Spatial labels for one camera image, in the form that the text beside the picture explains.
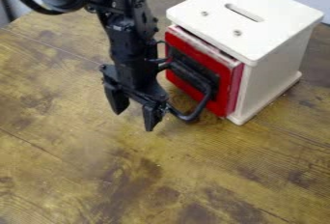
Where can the white wooden drawer box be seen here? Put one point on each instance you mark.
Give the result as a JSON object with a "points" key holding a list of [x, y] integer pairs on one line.
{"points": [[262, 32]]}

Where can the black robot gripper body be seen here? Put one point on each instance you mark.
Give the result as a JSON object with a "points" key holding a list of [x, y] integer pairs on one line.
{"points": [[132, 73]]}

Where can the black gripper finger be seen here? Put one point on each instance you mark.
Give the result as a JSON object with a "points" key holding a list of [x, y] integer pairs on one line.
{"points": [[116, 98], [152, 115]]}

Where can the red drawer with black handle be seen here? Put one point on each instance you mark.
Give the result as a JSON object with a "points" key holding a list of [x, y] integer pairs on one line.
{"points": [[203, 72]]}

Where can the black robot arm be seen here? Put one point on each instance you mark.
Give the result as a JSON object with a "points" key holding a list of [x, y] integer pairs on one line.
{"points": [[107, 10]]}

